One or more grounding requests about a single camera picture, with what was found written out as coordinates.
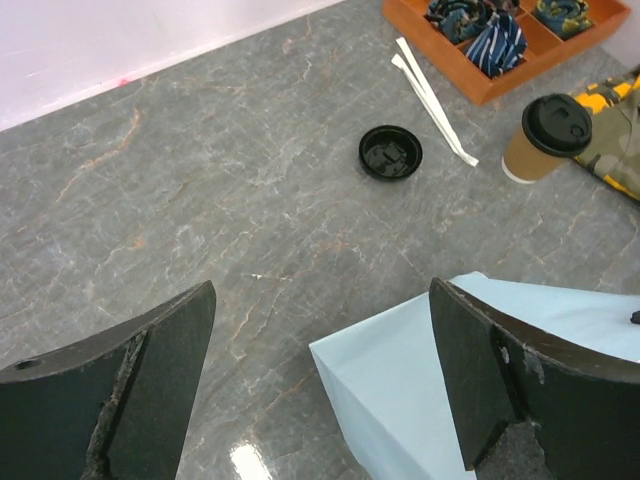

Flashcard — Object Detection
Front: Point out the white wrapped straw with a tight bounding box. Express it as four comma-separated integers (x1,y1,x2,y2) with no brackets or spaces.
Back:
390,53,471,164
394,37,480,167

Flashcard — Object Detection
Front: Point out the orange compartment tray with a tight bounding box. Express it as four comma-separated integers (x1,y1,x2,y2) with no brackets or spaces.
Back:
382,1,631,105

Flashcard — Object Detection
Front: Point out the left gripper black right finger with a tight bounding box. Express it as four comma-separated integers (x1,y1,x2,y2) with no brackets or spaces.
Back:
429,278,639,479

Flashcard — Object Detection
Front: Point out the brown paper coffee cup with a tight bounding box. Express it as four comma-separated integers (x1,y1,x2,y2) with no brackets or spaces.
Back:
501,128,567,185

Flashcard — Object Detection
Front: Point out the blue striped rolled tie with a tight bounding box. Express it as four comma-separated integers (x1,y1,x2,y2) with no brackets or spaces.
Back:
465,12,528,78

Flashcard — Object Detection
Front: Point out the dark blue rolled tie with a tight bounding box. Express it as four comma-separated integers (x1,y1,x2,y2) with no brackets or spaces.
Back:
424,0,497,45

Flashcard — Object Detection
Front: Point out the green yellow rolled tie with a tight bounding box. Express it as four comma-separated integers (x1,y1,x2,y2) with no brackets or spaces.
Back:
533,0,594,41

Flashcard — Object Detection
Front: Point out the black plastic cup lid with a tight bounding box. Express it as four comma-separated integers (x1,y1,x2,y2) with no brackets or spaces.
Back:
521,93,593,158

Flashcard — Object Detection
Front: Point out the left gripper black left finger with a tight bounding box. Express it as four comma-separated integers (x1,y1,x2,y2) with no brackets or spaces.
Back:
1,281,216,479

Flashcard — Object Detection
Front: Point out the black brown rolled tie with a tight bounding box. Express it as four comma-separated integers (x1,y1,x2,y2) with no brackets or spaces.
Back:
492,0,520,15

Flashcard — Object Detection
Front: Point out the white and blue paper bag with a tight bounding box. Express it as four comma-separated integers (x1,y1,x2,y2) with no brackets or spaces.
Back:
310,272,639,479

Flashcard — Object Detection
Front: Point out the camouflage folded cloth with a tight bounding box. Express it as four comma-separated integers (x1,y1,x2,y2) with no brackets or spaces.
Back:
575,68,639,201

